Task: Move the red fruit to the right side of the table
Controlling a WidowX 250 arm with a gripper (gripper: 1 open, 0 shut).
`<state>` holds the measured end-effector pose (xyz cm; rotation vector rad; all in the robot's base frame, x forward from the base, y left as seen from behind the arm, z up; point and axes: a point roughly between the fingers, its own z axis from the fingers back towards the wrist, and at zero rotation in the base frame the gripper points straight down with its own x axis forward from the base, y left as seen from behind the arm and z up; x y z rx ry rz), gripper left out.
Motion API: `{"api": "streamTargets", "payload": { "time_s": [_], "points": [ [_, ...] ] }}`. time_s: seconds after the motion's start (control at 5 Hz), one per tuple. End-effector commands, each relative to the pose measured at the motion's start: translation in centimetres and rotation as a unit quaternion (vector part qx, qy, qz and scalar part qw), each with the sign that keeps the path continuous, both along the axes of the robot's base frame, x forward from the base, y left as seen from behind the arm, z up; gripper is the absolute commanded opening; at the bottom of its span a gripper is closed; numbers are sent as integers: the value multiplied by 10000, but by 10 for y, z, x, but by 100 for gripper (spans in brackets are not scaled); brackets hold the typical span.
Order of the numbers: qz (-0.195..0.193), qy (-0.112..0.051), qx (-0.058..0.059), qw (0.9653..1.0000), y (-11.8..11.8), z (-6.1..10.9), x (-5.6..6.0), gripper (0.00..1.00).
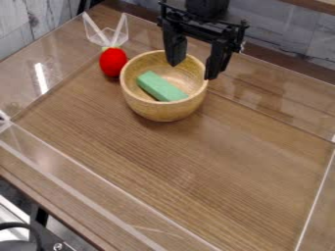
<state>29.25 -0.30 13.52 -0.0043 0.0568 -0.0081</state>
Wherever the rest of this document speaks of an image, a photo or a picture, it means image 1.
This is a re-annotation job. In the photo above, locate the black table leg bracket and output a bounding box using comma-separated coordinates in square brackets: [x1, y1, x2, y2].
[31, 204, 91, 251]

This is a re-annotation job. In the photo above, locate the green rectangular block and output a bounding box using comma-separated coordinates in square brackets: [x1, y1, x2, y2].
[137, 71, 189, 102]

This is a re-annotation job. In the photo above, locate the red plush strawberry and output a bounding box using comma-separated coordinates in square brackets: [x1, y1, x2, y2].
[101, 47, 129, 77]

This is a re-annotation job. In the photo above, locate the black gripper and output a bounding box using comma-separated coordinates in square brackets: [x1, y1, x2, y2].
[159, 0, 249, 80]

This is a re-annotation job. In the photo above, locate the wooden bowl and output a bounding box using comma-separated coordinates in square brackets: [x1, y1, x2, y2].
[119, 50, 209, 122]

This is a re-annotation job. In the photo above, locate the clear acrylic tray wall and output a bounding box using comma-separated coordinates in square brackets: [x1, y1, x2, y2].
[0, 7, 335, 251]

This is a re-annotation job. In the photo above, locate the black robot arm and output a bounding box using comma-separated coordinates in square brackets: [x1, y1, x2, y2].
[158, 0, 250, 80]

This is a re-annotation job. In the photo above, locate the black cable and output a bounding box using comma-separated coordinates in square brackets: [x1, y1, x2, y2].
[0, 222, 45, 251]

